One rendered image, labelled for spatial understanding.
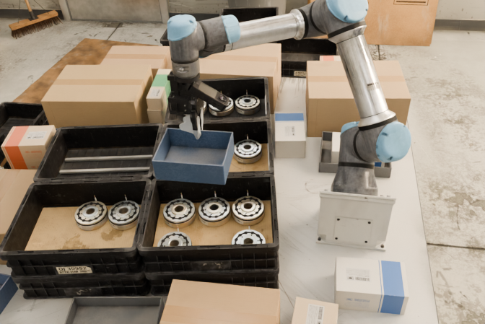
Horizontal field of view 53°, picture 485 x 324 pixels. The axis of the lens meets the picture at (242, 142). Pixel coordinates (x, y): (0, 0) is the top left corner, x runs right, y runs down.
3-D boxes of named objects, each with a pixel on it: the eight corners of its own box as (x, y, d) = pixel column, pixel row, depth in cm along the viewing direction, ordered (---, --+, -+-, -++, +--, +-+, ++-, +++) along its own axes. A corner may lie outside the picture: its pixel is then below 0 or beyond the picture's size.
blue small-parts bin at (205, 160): (234, 150, 146) (233, 131, 142) (225, 185, 135) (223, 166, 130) (169, 146, 149) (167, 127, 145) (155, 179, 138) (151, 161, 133)
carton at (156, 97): (160, 80, 228) (158, 68, 224) (173, 80, 227) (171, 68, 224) (148, 110, 209) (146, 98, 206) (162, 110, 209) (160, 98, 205)
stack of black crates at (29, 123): (22, 146, 304) (2, 101, 283) (66, 149, 300) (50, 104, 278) (-15, 191, 274) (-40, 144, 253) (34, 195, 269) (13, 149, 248)
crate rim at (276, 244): (274, 178, 160) (274, 173, 158) (279, 252, 136) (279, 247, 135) (153, 182, 161) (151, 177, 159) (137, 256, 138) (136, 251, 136)
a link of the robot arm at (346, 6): (389, 154, 159) (335, -8, 154) (421, 154, 145) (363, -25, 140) (359, 168, 154) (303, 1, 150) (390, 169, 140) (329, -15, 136)
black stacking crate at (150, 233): (274, 199, 166) (273, 174, 158) (278, 273, 142) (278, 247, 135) (158, 203, 167) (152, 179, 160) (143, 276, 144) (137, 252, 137)
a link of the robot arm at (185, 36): (203, 19, 123) (171, 26, 120) (206, 59, 129) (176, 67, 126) (191, 10, 129) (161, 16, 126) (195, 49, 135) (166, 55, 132)
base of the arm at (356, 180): (373, 195, 167) (375, 167, 168) (382, 196, 152) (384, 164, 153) (328, 191, 168) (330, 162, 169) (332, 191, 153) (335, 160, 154)
